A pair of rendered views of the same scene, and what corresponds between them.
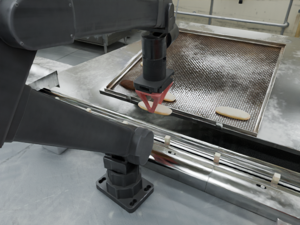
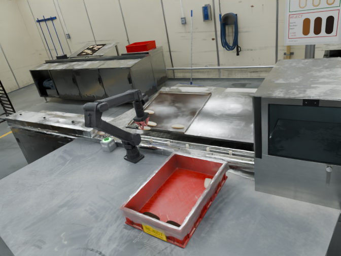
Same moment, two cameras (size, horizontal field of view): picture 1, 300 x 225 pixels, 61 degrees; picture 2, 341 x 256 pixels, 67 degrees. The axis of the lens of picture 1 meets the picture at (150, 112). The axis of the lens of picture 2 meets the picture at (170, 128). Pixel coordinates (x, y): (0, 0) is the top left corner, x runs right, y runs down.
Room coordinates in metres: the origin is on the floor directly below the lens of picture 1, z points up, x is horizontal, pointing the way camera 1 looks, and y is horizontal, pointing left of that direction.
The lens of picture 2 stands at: (-0.99, -0.37, 1.69)
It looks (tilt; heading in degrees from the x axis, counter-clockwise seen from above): 26 degrees down; 7
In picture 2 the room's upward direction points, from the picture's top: 11 degrees counter-clockwise
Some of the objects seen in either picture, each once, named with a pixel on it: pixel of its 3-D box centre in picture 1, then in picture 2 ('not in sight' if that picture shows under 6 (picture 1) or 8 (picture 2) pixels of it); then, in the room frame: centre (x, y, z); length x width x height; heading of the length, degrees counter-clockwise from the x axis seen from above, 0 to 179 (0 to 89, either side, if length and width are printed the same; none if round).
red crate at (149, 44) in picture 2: not in sight; (140, 46); (4.34, 0.52, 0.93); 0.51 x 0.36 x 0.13; 65
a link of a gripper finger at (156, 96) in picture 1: (153, 94); (142, 122); (0.56, -0.01, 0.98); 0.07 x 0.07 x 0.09; 61
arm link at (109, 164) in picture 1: (124, 146); (131, 140); (0.42, 0.06, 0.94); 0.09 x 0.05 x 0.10; 157
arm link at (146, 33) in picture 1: (155, 43); (138, 104); (0.57, -0.01, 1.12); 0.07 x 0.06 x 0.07; 157
